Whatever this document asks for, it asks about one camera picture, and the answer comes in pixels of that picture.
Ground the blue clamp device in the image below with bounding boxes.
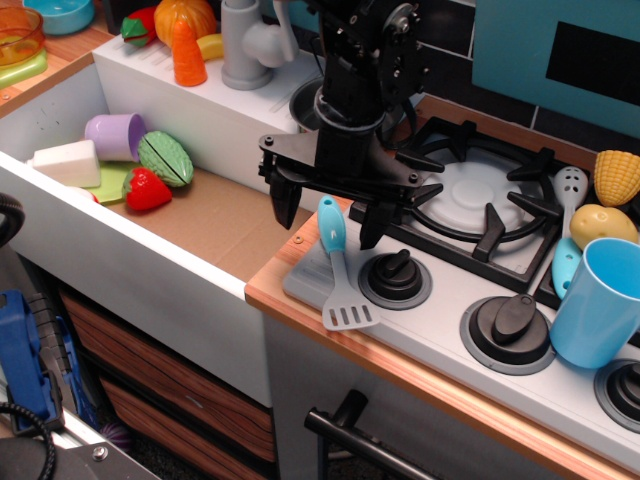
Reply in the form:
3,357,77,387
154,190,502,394
1,290,98,429

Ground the red green toy pepper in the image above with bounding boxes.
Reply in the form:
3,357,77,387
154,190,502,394
120,6,157,47

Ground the silver metal pan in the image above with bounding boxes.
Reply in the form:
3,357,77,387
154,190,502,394
289,77,416,150

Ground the green toy bitter gourd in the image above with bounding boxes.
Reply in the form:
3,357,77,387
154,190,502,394
138,131,194,188

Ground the purple toy ball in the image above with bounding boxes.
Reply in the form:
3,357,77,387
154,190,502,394
100,421,134,453

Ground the purple plastic cup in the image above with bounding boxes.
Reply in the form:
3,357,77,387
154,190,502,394
84,113,147,162

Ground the black stove grate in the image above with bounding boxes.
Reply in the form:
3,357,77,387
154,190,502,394
386,118,563,293

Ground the white slotted spoon blue handle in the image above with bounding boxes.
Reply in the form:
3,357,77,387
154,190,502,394
551,166,589,300

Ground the yellow toy corn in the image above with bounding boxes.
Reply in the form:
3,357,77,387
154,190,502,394
594,150,639,207

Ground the grey toy faucet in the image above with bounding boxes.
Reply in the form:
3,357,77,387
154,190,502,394
221,1,299,91

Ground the orange toy pumpkin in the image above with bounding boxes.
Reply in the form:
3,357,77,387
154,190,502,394
154,0,217,47

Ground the grey stove top panel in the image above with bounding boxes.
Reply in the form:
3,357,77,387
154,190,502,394
282,117,640,474

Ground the white toy block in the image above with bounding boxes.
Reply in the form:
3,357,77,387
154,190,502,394
26,140,101,188

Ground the orange toy carrot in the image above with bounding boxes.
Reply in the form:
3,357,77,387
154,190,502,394
172,20,208,87

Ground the left black stove knob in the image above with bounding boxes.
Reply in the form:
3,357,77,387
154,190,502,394
358,249,433,311

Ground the right black stove knob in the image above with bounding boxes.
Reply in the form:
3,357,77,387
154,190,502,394
594,359,639,434

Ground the orange transparent bowl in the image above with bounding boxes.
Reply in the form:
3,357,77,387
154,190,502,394
0,6,45,68

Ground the light green plate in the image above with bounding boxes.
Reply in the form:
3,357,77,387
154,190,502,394
85,161,140,205

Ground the yellow toy banana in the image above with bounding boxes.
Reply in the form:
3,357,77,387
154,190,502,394
197,33,224,61

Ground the black stove knob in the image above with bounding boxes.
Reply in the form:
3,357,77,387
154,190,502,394
594,359,639,434
459,294,555,376
358,249,433,311

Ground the upper wooden drawer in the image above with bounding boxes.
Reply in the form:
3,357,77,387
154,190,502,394
60,288,277,467

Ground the yellow toy potato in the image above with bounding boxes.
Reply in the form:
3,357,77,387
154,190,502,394
569,204,639,250

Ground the green square plate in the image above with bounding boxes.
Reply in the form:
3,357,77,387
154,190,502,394
0,50,48,89

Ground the white toy sink basin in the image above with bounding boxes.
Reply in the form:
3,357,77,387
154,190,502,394
1,39,356,409

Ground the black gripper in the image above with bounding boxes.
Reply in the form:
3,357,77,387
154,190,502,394
259,126,423,250

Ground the light blue plastic cup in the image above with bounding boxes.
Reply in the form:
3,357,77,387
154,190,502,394
550,238,639,369

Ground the wooden drawer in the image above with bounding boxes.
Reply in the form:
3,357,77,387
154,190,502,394
100,377,275,479
60,288,277,467

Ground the grey spatula blue handle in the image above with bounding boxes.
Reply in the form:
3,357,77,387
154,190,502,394
317,195,380,331

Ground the red toy strawberry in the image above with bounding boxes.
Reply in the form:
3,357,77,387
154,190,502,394
123,167,173,211

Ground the middle black stove knob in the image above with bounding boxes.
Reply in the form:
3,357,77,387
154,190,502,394
459,294,555,376

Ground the blue bowl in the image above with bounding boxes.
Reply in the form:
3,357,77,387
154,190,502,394
22,0,95,36

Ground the black coiled cable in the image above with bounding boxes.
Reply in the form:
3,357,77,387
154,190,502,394
0,401,55,480

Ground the lower wooden drawer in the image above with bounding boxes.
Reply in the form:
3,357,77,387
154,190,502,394
100,377,275,479

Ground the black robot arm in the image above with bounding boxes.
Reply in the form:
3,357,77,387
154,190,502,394
259,1,428,249

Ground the black oven door handle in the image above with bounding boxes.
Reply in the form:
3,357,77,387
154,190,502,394
304,389,436,479

